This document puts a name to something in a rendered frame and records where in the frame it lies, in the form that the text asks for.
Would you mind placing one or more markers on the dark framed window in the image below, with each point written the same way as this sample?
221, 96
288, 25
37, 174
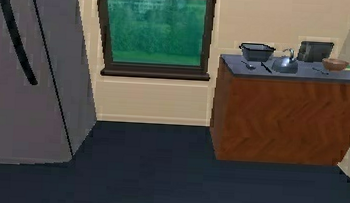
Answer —
155, 31

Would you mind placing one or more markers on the grey spoon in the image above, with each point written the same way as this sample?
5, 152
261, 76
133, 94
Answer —
248, 65

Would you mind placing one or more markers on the black pan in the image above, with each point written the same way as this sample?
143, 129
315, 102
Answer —
256, 53

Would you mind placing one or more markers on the black knife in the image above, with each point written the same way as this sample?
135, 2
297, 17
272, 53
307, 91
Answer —
266, 67

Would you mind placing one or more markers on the brown counter with grey top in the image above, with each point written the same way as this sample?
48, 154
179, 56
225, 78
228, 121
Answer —
282, 118

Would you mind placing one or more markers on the grey kettle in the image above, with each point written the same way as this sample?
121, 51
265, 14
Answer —
285, 64

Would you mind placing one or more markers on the dark thin utensil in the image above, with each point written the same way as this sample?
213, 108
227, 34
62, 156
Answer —
320, 71

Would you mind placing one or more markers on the grey fridge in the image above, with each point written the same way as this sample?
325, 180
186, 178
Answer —
23, 91

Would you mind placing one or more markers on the brown bowl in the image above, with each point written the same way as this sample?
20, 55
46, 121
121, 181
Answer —
334, 65

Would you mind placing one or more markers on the green flat item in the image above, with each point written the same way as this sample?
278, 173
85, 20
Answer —
349, 68

